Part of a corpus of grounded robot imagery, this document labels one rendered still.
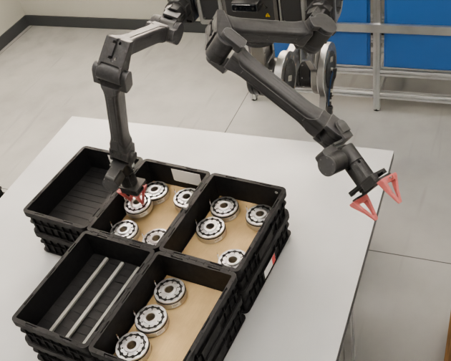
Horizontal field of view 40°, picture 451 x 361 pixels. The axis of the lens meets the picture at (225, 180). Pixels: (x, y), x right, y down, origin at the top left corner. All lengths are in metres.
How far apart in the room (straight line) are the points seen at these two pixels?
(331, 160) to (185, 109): 2.77
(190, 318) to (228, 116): 2.37
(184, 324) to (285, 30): 0.94
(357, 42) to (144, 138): 1.51
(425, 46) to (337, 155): 2.19
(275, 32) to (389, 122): 2.22
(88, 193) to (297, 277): 0.90
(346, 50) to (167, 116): 1.29
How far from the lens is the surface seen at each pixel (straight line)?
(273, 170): 2.57
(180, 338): 1.93
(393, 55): 3.80
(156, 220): 2.28
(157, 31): 2.02
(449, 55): 3.76
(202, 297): 2.00
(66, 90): 4.91
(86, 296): 2.14
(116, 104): 1.88
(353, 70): 3.90
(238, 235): 2.15
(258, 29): 1.77
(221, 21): 1.69
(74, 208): 2.46
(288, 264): 2.21
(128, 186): 2.20
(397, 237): 3.24
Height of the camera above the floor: 2.38
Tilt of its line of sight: 41 degrees down
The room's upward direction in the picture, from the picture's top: 12 degrees counter-clockwise
